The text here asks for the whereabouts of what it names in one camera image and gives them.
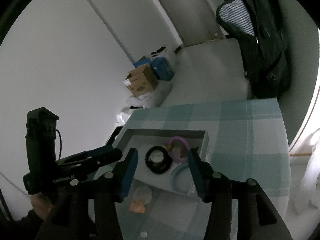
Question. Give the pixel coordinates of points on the brown cardboard box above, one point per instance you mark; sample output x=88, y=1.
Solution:
x=142, y=82

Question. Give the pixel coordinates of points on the checked teal tablecloth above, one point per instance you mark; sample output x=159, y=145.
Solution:
x=237, y=142

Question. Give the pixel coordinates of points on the white round lid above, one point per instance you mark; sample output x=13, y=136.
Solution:
x=156, y=157

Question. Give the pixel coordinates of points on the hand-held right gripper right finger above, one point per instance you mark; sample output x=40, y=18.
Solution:
x=197, y=177

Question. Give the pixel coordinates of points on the flat blue box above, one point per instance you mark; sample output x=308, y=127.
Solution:
x=141, y=62

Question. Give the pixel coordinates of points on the pinkish round lid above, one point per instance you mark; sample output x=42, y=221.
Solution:
x=142, y=195

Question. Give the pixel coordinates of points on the large white plastic bag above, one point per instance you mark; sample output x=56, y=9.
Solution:
x=147, y=100

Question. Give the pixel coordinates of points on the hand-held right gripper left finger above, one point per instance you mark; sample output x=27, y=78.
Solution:
x=128, y=175

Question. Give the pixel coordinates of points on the small white plastic bag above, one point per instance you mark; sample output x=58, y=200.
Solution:
x=122, y=117

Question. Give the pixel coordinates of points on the pink orange charm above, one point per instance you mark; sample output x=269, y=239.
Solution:
x=137, y=207

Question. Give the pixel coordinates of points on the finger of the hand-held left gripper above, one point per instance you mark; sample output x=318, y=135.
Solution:
x=110, y=157
x=100, y=151

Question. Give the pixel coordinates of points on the person's left hand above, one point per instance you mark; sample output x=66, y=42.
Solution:
x=41, y=206

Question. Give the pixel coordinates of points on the dark jacket striped lining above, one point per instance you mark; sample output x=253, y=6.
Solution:
x=265, y=55

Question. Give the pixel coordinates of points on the person's left forearm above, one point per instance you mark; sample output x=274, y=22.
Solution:
x=20, y=227

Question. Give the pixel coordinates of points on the grey cardboard box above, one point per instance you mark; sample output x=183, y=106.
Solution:
x=162, y=135

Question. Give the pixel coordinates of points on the crumpled white plastic bag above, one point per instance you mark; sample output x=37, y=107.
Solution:
x=310, y=175

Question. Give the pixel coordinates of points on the small white disc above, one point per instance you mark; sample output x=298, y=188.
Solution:
x=143, y=234

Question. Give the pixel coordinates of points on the grey door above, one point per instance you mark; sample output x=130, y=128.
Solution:
x=195, y=17

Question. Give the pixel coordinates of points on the small blue transparent container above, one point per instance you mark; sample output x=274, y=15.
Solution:
x=175, y=177

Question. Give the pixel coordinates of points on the purple bangle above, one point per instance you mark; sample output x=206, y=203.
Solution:
x=186, y=143

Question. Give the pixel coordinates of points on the white bag with black contents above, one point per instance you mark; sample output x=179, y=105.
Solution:
x=161, y=52

